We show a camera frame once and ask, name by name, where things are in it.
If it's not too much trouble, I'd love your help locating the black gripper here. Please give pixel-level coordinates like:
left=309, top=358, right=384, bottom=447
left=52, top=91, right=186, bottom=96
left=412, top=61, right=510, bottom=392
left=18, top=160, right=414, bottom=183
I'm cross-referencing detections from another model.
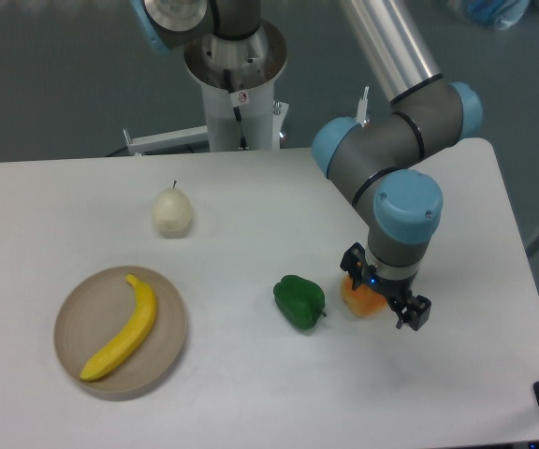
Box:
left=340, top=242, right=431, bottom=331

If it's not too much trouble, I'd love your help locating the yellow banana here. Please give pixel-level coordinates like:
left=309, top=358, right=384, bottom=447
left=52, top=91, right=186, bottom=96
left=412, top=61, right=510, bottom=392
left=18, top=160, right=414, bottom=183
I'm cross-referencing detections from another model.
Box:
left=80, top=274, right=158, bottom=382

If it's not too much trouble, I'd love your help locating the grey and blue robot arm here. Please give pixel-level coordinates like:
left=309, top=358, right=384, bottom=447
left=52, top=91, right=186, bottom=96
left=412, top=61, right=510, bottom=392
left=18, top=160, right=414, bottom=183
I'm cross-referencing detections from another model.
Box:
left=133, top=1, right=483, bottom=329

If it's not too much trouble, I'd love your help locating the beige round plate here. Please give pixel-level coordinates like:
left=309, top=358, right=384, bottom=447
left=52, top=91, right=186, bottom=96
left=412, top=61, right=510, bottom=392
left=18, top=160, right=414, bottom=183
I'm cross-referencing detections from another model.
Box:
left=53, top=266, right=187, bottom=401

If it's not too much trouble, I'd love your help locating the orange bell pepper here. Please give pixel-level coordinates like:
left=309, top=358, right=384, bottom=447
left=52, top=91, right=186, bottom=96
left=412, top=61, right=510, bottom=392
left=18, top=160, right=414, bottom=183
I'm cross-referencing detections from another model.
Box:
left=340, top=276, right=386, bottom=318

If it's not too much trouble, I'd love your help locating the green bell pepper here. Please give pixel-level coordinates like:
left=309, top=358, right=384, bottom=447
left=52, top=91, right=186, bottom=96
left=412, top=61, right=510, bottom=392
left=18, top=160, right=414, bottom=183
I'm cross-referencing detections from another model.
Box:
left=273, top=274, right=327, bottom=331

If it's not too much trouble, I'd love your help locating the white pear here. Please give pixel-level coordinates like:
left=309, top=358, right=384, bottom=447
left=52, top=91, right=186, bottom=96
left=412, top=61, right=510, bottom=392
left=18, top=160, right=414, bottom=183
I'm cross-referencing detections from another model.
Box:
left=152, top=181, right=194, bottom=238

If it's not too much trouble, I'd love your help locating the blue plastic bag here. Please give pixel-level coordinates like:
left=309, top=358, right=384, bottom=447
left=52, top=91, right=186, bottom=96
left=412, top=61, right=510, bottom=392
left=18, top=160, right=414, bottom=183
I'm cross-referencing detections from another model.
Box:
left=444, top=0, right=539, bottom=31

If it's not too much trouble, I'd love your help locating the white upright post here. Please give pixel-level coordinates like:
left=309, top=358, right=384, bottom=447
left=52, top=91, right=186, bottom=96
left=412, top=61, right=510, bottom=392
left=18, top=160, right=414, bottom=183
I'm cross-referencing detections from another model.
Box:
left=355, top=86, right=371, bottom=127

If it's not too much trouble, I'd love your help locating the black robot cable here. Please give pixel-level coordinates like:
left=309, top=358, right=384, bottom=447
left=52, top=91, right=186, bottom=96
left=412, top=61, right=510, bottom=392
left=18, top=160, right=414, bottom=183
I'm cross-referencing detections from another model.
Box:
left=223, top=68, right=250, bottom=152

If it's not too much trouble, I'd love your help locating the white metal bracket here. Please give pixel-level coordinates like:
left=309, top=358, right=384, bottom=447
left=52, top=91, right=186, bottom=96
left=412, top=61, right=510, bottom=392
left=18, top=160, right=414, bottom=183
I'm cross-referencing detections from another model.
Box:
left=123, top=125, right=208, bottom=155

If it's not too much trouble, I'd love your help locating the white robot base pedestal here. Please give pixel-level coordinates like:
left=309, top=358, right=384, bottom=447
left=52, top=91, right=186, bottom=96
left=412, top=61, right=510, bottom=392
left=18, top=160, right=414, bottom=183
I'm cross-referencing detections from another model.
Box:
left=184, top=20, right=287, bottom=152

